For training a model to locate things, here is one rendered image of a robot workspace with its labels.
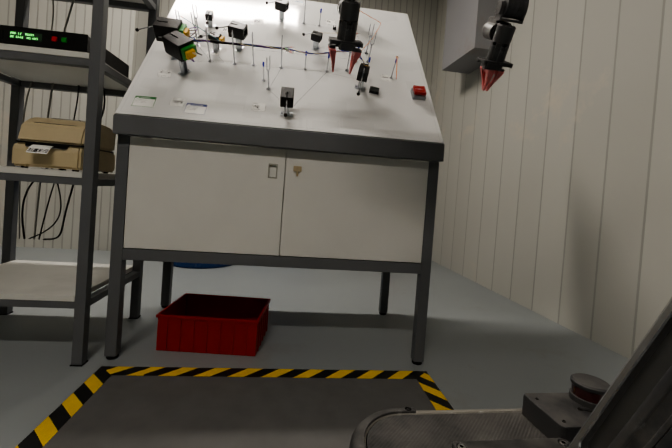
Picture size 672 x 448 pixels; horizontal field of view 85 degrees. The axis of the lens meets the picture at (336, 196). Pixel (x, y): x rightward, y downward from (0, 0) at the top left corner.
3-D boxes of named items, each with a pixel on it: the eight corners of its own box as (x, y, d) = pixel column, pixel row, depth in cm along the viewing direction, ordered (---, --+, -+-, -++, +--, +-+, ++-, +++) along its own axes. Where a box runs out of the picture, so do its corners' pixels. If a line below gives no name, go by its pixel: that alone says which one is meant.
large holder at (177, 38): (169, 55, 150) (160, 20, 139) (199, 74, 145) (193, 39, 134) (155, 61, 146) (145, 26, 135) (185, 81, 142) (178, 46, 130)
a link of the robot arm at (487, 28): (503, -1, 110) (529, 4, 111) (486, -3, 120) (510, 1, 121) (489, 42, 116) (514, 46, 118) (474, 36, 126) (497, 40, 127)
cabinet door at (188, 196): (278, 255, 137) (286, 149, 136) (122, 247, 130) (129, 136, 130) (278, 254, 139) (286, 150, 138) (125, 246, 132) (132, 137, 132)
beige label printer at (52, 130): (79, 171, 128) (82, 115, 127) (8, 166, 124) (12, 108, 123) (115, 174, 157) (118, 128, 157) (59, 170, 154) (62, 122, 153)
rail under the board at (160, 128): (443, 161, 139) (445, 144, 139) (111, 133, 125) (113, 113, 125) (438, 162, 145) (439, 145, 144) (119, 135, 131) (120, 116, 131)
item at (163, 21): (144, 48, 151) (134, 12, 140) (188, 53, 153) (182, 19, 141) (139, 57, 147) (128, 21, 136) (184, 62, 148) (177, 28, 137)
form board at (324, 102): (116, 117, 127) (114, 112, 126) (185, -13, 190) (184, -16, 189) (442, 146, 141) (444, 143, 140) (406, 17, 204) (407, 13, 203)
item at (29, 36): (85, 53, 125) (87, 33, 124) (-31, 41, 120) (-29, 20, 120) (128, 81, 157) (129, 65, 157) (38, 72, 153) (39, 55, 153)
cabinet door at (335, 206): (421, 263, 143) (429, 161, 142) (279, 256, 136) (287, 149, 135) (419, 262, 145) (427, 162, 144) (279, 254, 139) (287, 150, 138)
